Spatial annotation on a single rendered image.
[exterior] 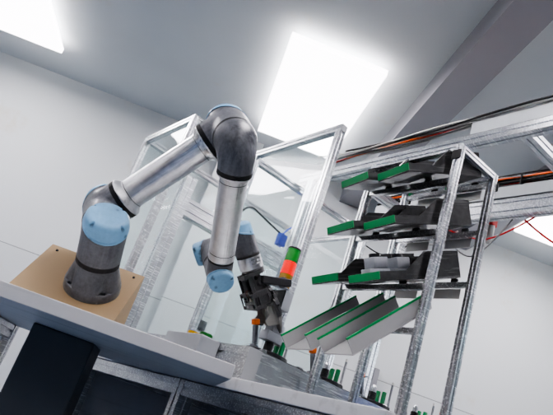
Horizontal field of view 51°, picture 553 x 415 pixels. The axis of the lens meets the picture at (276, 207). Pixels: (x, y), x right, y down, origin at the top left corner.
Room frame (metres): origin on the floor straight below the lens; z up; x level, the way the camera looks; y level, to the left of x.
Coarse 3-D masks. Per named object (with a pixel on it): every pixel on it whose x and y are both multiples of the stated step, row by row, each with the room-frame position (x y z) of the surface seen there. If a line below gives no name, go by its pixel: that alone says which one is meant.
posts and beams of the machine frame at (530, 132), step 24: (552, 120) 1.69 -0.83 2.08; (432, 144) 2.12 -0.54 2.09; (480, 144) 1.94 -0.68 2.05; (528, 144) 1.84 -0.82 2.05; (336, 168) 2.62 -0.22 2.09; (360, 168) 2.47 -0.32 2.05; (552, 168) 1.93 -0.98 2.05; (480, 216) 2.45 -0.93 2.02; (504, 216) 2.35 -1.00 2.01; (528, 216) 2.28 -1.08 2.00
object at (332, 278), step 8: (384, 256) 1.54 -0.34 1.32; (352, 264) 1.65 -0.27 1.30; (360, 264) 1.67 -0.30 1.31; (344, 272) 1.65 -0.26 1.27; (352, 272) 1.66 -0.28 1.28; (360, 272) 1.52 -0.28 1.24; (312, 280) 1.61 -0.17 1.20; (320, 280) 1.57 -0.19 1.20; (328, 280) 1.53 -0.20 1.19; (336, 280) 1.50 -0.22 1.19; (344, 280) 1.50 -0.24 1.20
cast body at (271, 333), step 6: (264, 330) 1.80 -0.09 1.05; (270, 330) 1.79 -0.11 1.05; (276, 330) 1.80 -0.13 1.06; (282, 330) 1.81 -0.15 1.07; (258, 336) 1.82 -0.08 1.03; (264, 336) 1.79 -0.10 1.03; (270, 336) 1.79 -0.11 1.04; (276, 336) 1.80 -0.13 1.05; (276, 342) 1.81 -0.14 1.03; (282, 342) 1.84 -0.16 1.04
